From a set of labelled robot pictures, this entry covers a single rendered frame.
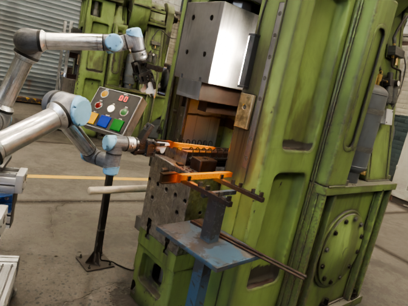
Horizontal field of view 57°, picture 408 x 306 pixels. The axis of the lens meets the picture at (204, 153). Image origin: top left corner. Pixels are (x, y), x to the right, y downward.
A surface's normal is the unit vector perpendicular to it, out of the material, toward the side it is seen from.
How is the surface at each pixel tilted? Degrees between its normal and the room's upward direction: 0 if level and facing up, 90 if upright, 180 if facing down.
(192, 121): 90
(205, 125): 90
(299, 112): 89
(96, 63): 89
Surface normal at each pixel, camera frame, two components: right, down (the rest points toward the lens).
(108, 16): 0.42, 0.24
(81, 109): 0.92, 0.21
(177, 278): 0.63, 0.27
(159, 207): -0.75, -0.03
